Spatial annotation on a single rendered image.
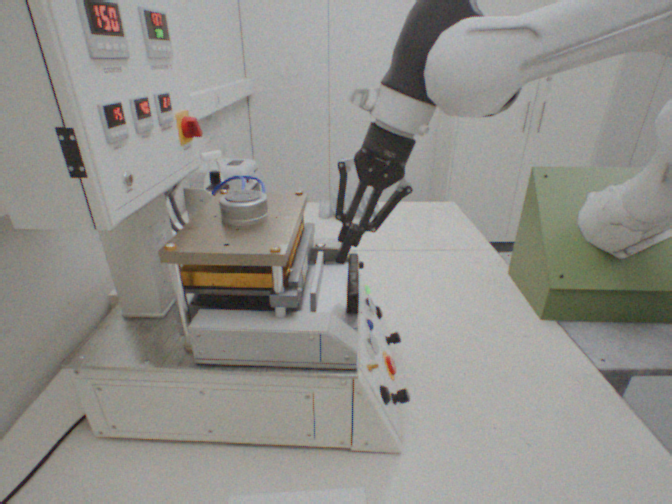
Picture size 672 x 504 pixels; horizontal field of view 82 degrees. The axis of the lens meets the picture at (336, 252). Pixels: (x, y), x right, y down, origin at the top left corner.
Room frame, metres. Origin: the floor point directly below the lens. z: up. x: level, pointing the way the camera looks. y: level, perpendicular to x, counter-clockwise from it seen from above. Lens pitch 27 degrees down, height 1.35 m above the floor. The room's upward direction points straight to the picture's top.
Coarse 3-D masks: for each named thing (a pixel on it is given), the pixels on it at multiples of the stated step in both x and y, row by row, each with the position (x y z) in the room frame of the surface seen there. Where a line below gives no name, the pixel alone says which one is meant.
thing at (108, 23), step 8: (96, 8) 0.53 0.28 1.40; (104, 8) 0.55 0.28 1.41; (112, 8) 0.57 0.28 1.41; (96, 16) 0.53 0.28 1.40; (104, 16) 0.55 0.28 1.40; (112, 16) 0.56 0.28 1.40; (96, 24) 0.53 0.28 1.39; (104, 24) 0.54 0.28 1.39; (112, 24) 0.56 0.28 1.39; (112, 32) 0.56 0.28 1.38; (120, 32) 0.57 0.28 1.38
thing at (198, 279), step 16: (192, 272) 0.52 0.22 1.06; (208, 272) 0.52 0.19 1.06; (224, 272) 0.52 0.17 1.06; (240, 272) 0.52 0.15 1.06; (256, 272) 0.52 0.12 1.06; (288, 272) 0.52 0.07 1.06; (192, 288) 0.52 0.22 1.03; (208, 288) 0.52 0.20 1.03; (224, 288) 0.52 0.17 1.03; (240, 288) 0.52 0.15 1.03; (256, 288) 0.52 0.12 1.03
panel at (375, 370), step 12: (360, 276) 0.74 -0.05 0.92; (360, 288) 0.69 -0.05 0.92; (360, 300) 0.65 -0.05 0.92; (360, 312) 0.60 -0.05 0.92; (360, 324) 0.57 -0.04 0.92; (384, 324) 0.74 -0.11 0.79; (360, 336) 0.53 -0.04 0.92; (384, 336) 0.68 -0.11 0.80; (360, 348) 0.50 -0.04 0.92; (384, 348) 0.64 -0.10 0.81; (360, 360) 0.47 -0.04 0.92; (372, 360) 0.53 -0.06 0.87; (384, 360) 0.59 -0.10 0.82; (372, 372) 0.49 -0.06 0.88; (384, 372) 0.55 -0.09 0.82; (372, 384) 0.47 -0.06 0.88; (384, 384) 0.52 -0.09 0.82; (384, 408) 0.46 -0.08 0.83; (396, 408) 0.51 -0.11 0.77; (396, 420) 0.48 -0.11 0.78; (396, 432) 0.45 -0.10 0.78
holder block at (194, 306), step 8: (240, 296) 0.55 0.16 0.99; (192, 304) 0.52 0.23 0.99; (200, 304) 0.52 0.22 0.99; (208, 304) 0.52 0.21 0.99; (216, 304) 0.52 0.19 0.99; (224, 304) 0.52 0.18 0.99; (232, 304) 0.52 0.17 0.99; (240, 304) 0.52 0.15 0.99; (248, 304) 0.52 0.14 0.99; (256, 304) 0.52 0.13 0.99; (192, 312) 0.52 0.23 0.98
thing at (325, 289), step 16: (320, 256) 0.66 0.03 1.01; (320, 272) 0.62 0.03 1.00; (336, 272) 0.67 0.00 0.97; (304, 288) 0.61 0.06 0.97; (320, 288) 0.61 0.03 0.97; (336, 288) 0.61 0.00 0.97; (304, 304) 0.56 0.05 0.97; (320, 304) 0.56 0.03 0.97; (336, 304) 0.56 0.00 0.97; (192, 320) 0.51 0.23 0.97; (352, 320) 0.51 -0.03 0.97
